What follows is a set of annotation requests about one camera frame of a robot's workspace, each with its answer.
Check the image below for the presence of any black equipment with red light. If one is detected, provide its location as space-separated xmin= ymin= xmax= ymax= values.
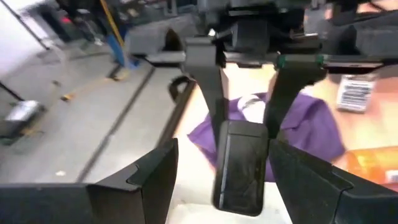
xmin=37 ymin=0 xmax=108 ymax=44

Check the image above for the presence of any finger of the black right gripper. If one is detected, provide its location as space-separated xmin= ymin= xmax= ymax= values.
xmin=264 ymin=55 xmax=327 ymax=140
xmin=186 ymin=37 xmax=230 ymax=147

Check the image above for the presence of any yellow strap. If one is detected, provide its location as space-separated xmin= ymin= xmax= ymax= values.
xmin=98 ymin=0 xmax=126 ymax=47

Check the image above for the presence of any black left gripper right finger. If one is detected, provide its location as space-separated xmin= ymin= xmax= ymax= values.
xmin=269 ymin=139 xmax=398 ymax=224

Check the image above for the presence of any black table corner bracket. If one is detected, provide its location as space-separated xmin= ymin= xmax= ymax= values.
xmin=167 ymin=75 xmax=196 ymax=103

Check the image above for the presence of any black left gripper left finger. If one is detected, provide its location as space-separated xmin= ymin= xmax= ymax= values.
xmin=0 ymin=138 xmax=179 ymax=224

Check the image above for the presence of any blue stand post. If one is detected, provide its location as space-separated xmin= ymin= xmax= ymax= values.
xmin=104 ymin=32 xmax=139 ymax=68

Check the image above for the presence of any grey box with dark opening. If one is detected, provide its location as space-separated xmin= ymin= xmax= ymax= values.
xmin=124 ymin=14 xmax=200 ymax=57

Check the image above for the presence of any thin black pole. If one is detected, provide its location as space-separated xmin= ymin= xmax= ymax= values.
xmin=0 ymin=0 xmax=51 ymax=51

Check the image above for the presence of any black table frame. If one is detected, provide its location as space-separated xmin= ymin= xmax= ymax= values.
xmin=155 ymin=77 xmax=197 ymax=149

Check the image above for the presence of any purple cloth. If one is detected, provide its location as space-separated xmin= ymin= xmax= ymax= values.
xmin=187 ymin=91 xmax=346 ymax=183

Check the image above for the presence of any silver metal box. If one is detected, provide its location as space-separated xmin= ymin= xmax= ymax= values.
xmin=0 ymin=99 xmax=47 ymax=141

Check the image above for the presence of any dark grey plastic bin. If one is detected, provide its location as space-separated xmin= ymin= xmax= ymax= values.
xmin=326 ymin=11 xmax=398 ymax=58

